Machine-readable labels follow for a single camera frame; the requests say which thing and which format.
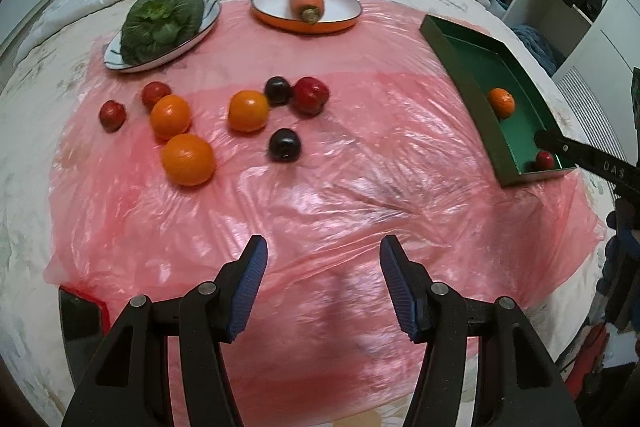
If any red cloth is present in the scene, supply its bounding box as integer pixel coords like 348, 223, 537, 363
570, 322, 613, 400

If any dark red apple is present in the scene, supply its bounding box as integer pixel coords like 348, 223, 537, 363
291, 77, 330, 116

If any green leafy vegetable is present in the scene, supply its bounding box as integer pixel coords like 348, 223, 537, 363
121, 0, 205, 64

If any white drawer cabinet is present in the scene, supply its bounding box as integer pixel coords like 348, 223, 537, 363
550, 0, 640, 168

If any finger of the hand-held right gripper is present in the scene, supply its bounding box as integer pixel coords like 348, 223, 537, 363
534, 129, 598, 172

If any pink plastic sheet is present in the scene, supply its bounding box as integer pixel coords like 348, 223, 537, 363
42, 0, 608, 408

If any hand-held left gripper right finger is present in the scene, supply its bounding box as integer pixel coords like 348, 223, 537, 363
379, 234, 583, 427

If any blue knitted blanket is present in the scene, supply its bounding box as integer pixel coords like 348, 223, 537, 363
512, 24, 558, 78

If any green tray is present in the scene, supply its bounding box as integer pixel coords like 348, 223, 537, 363
419, 14, 577, 188

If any floral bed sheet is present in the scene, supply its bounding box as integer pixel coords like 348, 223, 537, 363
0, 0, 621, 427

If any person's right hand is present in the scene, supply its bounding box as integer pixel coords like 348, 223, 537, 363
600, 209, 625, 303

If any dark plum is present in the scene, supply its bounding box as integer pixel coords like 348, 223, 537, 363
264, 76, 293, 106
268, 128, 302, 164

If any orange rimmed plate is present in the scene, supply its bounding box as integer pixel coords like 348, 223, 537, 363
250, 0, 363, 34

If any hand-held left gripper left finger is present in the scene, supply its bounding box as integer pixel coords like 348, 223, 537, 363
61, 234, 268, 427

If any orange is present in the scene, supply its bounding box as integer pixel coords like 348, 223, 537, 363
161, 133, 217, 186
150, 94, 192, 141
487, 87, 516, 118
228, 90, 271, 134

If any white oval plate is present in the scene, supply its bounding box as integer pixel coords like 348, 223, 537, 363
103, 0, 221, 74

